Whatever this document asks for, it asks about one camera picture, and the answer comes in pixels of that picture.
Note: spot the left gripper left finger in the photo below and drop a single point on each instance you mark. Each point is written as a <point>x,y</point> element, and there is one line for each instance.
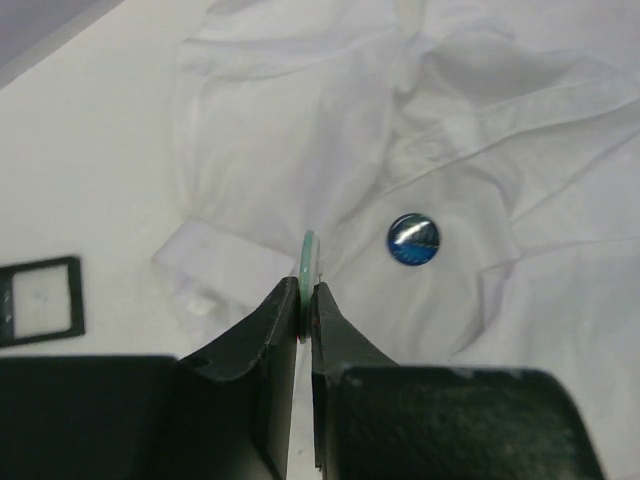
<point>222,412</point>

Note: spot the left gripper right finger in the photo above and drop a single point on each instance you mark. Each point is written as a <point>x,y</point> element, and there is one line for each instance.
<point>377,419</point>

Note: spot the colourful painted round brooch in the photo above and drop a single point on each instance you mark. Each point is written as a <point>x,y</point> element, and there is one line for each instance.
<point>310,273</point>

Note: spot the white garment shirt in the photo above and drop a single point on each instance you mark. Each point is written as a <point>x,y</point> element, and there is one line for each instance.
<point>514,125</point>

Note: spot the blue round brooch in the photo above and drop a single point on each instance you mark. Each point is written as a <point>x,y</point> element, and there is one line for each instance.
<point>413,239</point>

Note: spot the black frame stand lower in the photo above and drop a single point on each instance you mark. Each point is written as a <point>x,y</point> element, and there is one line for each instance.
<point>42,301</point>

